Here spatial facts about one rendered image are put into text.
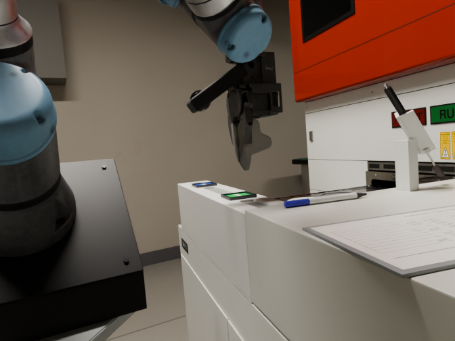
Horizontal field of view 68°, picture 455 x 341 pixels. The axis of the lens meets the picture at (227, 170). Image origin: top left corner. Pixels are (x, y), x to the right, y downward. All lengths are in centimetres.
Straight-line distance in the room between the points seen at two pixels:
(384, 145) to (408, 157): 55
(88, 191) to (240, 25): 38
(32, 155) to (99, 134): 275
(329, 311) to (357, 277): 7
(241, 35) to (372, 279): 32
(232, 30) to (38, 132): 26
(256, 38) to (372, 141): 79
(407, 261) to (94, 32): 323
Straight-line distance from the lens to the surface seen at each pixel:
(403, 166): 64
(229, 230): 60
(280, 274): 44
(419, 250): 32
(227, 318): 72
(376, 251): 31
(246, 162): 61
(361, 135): 124
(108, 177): 67
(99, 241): 59
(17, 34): 55
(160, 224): 336
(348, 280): 33
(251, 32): 47
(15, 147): 45
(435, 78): 105
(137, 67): 336
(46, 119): 45
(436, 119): 104
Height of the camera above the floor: 106
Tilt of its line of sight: 4 degrees down
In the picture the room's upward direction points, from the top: 5 degrees counter-clockwise
